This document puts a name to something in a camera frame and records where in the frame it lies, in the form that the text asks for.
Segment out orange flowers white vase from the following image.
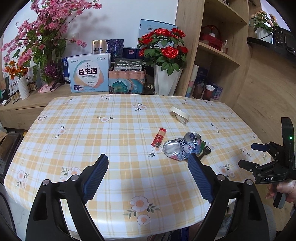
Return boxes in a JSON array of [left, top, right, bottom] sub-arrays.
[[4, 61, 30, 100]]

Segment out black plastic fork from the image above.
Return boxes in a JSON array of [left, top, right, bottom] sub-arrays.
[[199, 146, 212, 160]]

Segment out dark brown cup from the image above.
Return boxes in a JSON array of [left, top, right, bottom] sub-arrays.
[[192, 83, 204, 99]]

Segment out crushed blue can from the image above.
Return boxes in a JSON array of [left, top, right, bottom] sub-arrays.
[[179, 132, 201, 159]]

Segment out small blue box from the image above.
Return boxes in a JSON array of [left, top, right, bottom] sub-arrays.
[[212, 83, 223, 100]]

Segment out silver white box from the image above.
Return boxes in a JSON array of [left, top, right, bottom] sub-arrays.
[[91, 40, 108, 54]]

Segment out white rose vase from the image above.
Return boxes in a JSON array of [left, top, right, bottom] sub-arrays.
[[154, 65, 183, 96]]

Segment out white probiotic box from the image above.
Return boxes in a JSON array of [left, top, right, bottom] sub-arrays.
[[67, 53, 110, 93]]

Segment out pink blossom plant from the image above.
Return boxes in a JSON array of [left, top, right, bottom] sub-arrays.
[[1, 1, 102, 83]]

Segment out red rose bouquet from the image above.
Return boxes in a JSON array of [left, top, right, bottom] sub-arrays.
[[137, 28, 188, 76]]

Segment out stacked pastel cups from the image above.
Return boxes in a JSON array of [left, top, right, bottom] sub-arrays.
[[185, 65, 199, 97]]

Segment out red paper cup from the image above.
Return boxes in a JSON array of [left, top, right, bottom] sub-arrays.
[[202, 84, 215, 100]]

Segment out red teapot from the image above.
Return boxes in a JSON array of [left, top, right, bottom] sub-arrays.
[[200, 25, 223, 51]]

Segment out red lighter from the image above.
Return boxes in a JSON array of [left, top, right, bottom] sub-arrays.
[[152, 128, 167, 148]]

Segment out small glass bottle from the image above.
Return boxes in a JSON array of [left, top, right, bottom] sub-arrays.
[[221, 40, 228, 54]]

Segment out right hand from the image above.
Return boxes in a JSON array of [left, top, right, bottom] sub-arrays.
[[266, 180, 296, 204]]

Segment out yellow plaid tablecloth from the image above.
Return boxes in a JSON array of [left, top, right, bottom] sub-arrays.
[[4, 94, 270, 238]]

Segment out masking tape roll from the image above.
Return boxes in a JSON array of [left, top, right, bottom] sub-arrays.
[[170, 106, 190, 125]]

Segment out wooden shelf unit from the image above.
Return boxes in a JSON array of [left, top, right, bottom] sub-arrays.
[[175, 0, 251, 108]]

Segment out green snack wrapper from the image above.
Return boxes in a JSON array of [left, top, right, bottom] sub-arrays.
[[200, 140, 207, 151]]

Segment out crushed silver can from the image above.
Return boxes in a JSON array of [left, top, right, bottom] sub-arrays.
[[163, 140, 182, 161]]

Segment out dark blue patterned box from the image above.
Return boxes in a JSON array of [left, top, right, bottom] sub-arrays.
[[106, 39, 124, 59]]

